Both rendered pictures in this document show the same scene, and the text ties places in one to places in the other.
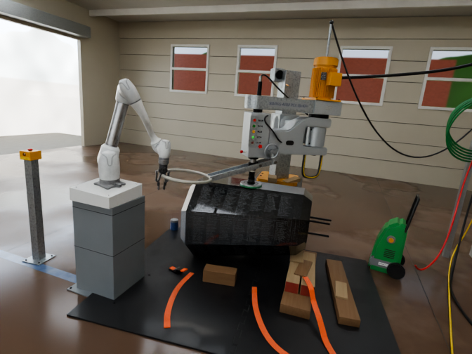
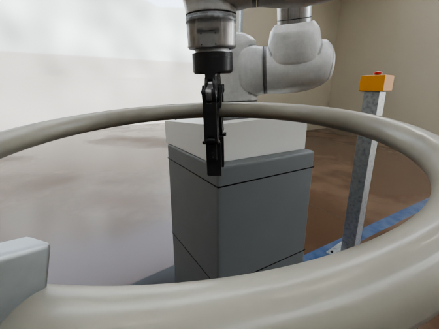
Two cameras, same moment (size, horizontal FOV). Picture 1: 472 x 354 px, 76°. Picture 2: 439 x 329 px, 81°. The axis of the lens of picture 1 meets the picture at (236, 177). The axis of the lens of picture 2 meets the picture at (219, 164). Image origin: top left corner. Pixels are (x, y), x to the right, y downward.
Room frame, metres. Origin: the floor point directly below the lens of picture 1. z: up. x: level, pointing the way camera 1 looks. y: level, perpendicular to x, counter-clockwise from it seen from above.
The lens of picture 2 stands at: (2.92, 0.26, 1.00)
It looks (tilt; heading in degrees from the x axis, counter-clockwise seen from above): 16 degrees down; 130
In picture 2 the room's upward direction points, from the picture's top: straight up
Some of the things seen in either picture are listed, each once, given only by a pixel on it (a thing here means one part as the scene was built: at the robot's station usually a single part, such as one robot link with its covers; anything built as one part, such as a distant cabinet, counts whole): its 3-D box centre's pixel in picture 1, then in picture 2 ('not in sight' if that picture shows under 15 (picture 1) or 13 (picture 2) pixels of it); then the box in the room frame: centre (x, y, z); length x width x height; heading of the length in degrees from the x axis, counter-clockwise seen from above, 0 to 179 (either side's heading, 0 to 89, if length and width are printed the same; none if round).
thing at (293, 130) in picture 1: (292, 139); not in sight; (3.02, -0.53, 1.33); 0.74 x 0.23 x 0.49; 108
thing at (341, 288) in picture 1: (341, 289); not in sight; (2.40, -1.02, 0.09); 0.25 x 0.10 x 0.01; 163
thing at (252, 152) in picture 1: (263, 136); not in sight; (2.94, -0.23, 1.35); 0.36 x 0.22 x 0.45; 108
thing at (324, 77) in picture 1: (324, 79); not in sight; (3.10, -0.79, 1.93); 0.31 x 0.28 x 0.40; 18
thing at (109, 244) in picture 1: (111, 241); (234, 239); (2.37, 1.03, 0.40); 0.50 x 0.50 x 0.80; 71
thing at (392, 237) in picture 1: (392, 232); not in sight; (3.00, -1.71, 0.43); 0.35 x 0.35 x 0.87; 62
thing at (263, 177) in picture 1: (278, 178); not in sight; (3.71, -0.54, 0.76); 0.49 x 0.49 x 0.05; 77
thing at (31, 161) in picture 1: (34, 206); (362, 173); (2.66, 1.87, 0.54); 0.20 x 0.20 x 1.09; 77
